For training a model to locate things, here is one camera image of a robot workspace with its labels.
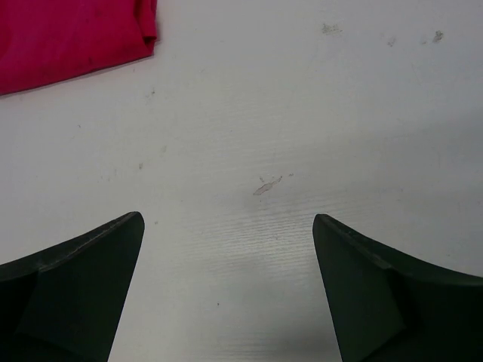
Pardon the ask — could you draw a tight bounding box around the folded red t-shirt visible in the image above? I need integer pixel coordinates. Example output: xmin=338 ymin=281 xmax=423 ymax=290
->
xmin=1 ymin=0 xmax=158 ymax=95

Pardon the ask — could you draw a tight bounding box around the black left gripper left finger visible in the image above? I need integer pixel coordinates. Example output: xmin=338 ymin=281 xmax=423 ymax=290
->
xmin=1 ymin=212 xmax=145 ymax=361

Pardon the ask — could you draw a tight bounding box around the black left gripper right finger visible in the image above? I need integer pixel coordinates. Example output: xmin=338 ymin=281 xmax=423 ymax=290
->
xmin=312 ymin=214 xmax=482 ymax=361

